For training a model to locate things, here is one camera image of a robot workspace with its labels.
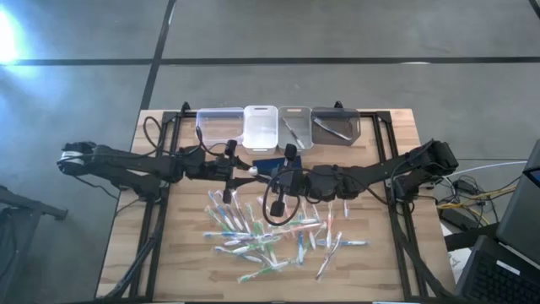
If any black power brick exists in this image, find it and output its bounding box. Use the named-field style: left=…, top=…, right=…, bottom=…
left=440, top=208, right=480, bottom=231

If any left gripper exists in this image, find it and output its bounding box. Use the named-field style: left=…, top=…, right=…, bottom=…
left=183, top=140, right=271, bottom=205

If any black laptop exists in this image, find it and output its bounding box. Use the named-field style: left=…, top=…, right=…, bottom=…
left=453, top=138, right=540, bottom=304

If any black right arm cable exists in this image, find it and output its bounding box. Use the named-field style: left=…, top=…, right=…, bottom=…
left=261, top=167, right=303, bottom=227

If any white cable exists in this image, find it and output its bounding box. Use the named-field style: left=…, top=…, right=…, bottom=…
left=457, top=159, right=529, bottom=177

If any white paper sheet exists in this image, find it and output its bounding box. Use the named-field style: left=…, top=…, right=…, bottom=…
left=446, top=247, right=472, bottom=275

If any dark blue cloth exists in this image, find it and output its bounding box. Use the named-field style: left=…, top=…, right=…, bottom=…
left=251, top=155, right=303, bottom=181

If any black strap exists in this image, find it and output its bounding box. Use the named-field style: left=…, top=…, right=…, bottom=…
left=444, top=222, right=501, bottom=253

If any yellow cable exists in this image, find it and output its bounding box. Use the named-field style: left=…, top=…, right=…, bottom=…
left=436, top=185, right=520, bottom=212

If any black floor stand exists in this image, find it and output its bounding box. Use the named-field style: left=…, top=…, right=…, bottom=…
left=0, top=184, right=69, bottom=304

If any white plastic bin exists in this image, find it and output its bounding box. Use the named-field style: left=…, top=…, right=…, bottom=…
left=242, top=105, right=279, bottom=155

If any small black power adapter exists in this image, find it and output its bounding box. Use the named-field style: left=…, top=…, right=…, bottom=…
left=454, top=179, right=478, bottom=196

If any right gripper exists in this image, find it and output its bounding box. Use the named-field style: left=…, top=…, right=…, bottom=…
left=263, top=144, right=307, bottom=217

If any light grey plastic bin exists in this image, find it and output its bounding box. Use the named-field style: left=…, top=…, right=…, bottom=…
left=277, top=105, right=314, bottom=155

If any dark grey plastic bin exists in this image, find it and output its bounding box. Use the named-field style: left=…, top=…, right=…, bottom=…
left=310, top=106, right=363, bottom=148

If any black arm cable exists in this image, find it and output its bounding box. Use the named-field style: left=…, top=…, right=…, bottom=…
left=142, top=116, right=231, bottom=160
left=261, top=167, right=303, bottom=227

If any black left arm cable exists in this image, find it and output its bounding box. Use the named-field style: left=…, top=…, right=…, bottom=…
left=142, top=116, right=231, bottom=160

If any clear plastic bin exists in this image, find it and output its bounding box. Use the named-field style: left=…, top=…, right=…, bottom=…
left=194, top=107, right=246, bottom=147

